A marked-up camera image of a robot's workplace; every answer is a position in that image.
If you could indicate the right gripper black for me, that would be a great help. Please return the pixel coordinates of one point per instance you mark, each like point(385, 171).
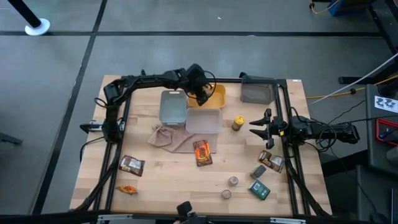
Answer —
point(275, 127)

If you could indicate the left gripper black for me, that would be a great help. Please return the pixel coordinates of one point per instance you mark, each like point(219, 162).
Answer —
point(197, 77)

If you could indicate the spice jar with yellow lid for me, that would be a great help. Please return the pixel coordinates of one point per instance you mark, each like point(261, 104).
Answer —
point(238, 121)

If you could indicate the dark green spice tin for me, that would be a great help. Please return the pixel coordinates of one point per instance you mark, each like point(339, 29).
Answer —
point(258, 172)

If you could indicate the beige cloth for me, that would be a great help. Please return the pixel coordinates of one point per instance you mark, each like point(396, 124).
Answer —
point(174, 141)

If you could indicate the orange and black spice packet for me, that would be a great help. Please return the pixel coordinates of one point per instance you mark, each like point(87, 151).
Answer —
point(202, 154)

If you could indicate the brown spice packet white label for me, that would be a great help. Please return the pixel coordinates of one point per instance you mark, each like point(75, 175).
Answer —
point(132, 165)

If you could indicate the small orange spice packet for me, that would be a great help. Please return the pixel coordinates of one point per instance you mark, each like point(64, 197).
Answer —
point(127, 189)

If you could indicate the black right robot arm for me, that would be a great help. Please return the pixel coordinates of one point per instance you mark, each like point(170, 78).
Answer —
point(311, 127)

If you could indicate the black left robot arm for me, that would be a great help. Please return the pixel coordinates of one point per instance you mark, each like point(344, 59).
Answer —
point(115, 93)

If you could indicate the yellow plastic bin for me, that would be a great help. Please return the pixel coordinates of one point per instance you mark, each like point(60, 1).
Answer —
point(217, 98)

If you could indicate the translucent plastic bin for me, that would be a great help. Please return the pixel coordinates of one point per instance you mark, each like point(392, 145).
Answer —
point(203, 121)

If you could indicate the white plastic bin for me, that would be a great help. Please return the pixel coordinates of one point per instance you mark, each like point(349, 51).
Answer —
point(172, 109)

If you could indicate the dark grey plastic bin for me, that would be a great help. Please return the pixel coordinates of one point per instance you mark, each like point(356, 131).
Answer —
point(258, 93)

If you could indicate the crumpled brown spice packet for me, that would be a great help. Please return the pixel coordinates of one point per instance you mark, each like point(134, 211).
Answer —
point(272, 161)

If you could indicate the green spice tin white label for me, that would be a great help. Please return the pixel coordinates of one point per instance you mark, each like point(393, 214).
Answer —
point(259, 189)

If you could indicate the black knob-shaped device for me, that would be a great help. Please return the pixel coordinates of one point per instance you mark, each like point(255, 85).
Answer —
point(185, 208)

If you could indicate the red box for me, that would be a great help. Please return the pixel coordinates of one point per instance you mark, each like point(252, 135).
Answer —
point(381, 132)

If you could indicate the black side cabinet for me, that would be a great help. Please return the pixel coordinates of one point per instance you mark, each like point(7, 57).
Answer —
point(377, 155)

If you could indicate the white marker tag sheet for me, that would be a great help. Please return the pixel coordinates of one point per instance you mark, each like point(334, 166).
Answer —
point(385, 104)

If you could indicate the blue box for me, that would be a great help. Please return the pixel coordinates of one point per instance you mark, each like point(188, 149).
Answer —
point(342, 7)

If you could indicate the black pole white round base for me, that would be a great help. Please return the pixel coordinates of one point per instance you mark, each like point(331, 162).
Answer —
point(37, 27)

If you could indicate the dark furniture foot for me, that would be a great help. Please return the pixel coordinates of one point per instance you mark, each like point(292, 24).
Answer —
point(11, 139)

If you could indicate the black aluminium rig frame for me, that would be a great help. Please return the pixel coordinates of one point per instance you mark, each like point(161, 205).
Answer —
point(230, 80)

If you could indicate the black desk frame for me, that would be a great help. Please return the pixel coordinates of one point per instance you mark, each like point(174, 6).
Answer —
point(382, 25)

